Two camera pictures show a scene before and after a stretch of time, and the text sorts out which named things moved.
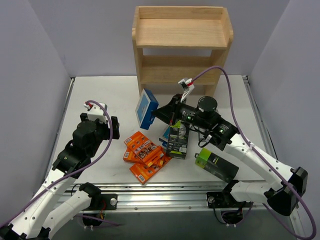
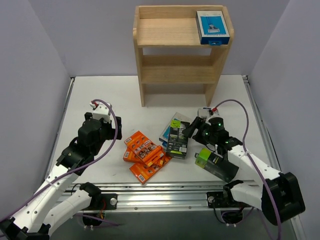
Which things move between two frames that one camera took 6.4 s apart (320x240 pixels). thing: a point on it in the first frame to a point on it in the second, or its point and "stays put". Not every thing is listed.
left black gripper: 115,127 stays put
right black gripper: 173,110 to 199,128
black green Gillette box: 220,167 stays put
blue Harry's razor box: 165,138 stays put
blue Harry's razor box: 147,102 to 212,28
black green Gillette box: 177,141 stays put
